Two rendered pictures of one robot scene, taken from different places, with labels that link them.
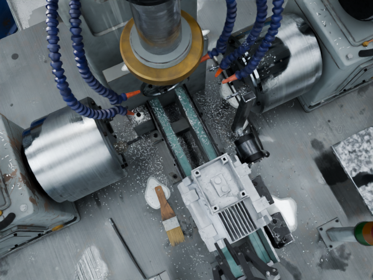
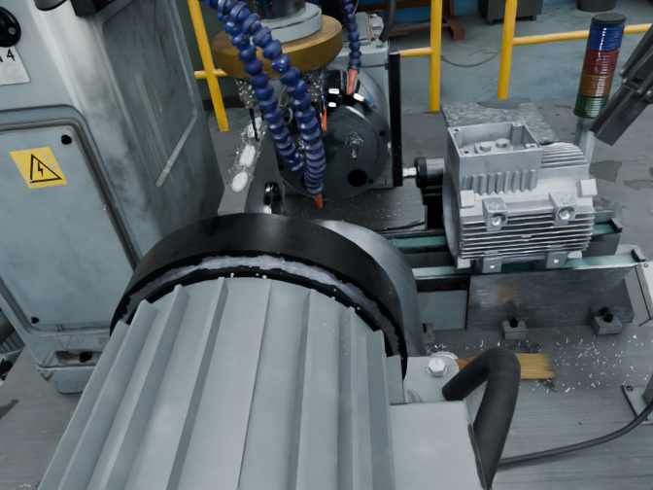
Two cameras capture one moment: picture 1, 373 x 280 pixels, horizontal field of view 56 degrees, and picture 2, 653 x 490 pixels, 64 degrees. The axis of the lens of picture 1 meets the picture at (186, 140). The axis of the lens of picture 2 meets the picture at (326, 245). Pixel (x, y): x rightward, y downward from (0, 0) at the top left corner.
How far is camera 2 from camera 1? 0.84 m
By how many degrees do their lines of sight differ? 47
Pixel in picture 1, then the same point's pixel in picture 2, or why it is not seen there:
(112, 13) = (154, 133)
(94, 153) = (366, 245)
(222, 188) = (500, 142)
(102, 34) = (161, 183)
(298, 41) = (335, 64)
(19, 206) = (429, 378)
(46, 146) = not seen: hidden behind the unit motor
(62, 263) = not seen: outside the picture
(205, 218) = (536, 202)
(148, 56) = (295, 18)
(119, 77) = (248, 196)
